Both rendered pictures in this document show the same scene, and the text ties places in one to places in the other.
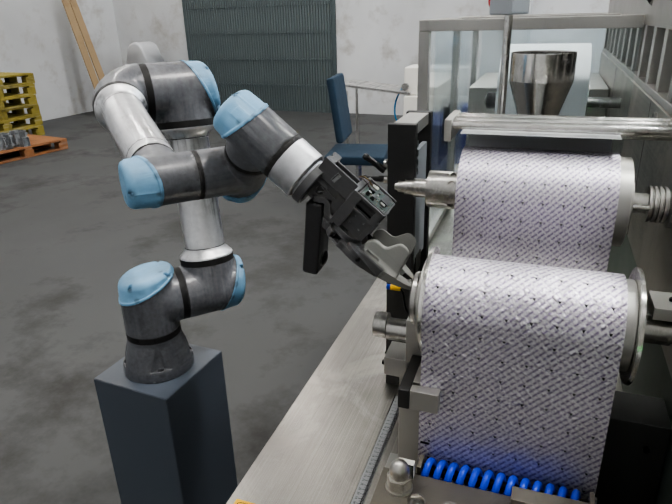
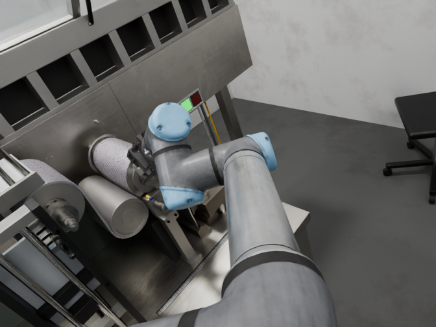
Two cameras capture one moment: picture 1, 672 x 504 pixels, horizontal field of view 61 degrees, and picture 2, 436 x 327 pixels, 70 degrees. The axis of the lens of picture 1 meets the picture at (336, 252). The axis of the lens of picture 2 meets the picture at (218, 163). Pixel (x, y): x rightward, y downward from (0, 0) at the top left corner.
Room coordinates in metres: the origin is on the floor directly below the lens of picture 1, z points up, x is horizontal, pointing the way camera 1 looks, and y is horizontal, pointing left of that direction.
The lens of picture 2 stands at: (1.23, 0.49, 1.74)
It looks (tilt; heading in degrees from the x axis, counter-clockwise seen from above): 35 degrees down; 215
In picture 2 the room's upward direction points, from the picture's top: 22 degrees counter-clockwise
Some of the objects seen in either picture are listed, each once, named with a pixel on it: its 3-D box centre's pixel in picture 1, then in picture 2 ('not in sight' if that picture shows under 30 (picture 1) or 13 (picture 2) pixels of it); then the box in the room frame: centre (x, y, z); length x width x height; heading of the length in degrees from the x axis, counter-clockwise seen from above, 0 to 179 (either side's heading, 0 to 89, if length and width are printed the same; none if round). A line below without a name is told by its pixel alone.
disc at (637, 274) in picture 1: (631, 325); (109, 154); (0.62, -0.37, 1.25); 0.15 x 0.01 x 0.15; 160
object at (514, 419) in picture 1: (507, 423); not in sight; (0.61, -0.22, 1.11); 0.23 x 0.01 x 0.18; 70
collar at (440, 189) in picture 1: (446, 189); (60, 214); (0.95, -0.19, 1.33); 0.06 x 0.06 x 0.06; 70
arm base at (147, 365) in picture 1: (156, 345); not in sight; (1.11, 0.41, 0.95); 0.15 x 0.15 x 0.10
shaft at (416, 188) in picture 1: (411, 187); (70, 223); (0.97, -0.14, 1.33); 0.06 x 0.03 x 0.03; 70
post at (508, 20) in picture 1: (504, 68); not in sight; (1.21, -0.35, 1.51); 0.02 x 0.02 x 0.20
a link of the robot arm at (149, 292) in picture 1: (152, 297); not in sight; (1.11, 0.40, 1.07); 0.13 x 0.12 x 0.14; 117
